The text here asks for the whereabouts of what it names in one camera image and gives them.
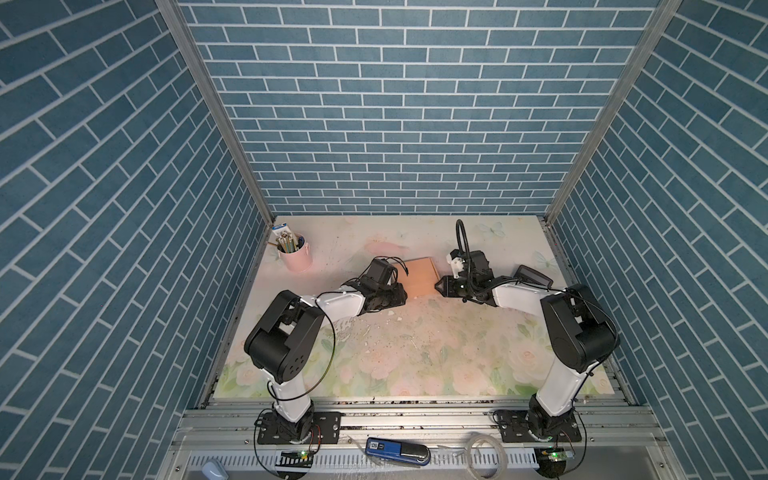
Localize pink paper box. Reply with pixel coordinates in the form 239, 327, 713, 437
397, 257, 440, 299

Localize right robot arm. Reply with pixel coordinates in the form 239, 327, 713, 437
435, 249, 619, 423

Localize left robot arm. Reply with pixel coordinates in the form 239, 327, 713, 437
244, 256, 409, 424

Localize black Dexin desk calculator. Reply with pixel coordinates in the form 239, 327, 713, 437
513, 265, 554, 289

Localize pink pen holder cup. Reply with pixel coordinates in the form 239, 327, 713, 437
278, 236, 313, 273

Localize pens in cup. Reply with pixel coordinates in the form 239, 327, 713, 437
271, 223, 302, 254

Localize blue handheld device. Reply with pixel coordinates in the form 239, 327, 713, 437
364, 437, 431, 467

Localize right controller board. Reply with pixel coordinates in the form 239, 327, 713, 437
534, 447, 570, 479

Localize controller board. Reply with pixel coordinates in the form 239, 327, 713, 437
274, 450, 315, 480
534, 447, 570, 479

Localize left controller board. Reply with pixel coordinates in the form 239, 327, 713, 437
274, 450, 315, 480

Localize light blue object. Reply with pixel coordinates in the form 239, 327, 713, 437
201, 459, 229, 480

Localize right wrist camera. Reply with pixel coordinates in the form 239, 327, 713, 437
446, 254, 464, 278

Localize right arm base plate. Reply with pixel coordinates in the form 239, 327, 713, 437
490, 409, 582, 443

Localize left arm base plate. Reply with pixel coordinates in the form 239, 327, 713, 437
256, 409, 342, 446

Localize coiled white cable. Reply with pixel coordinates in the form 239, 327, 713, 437
464, 431, 508, 480

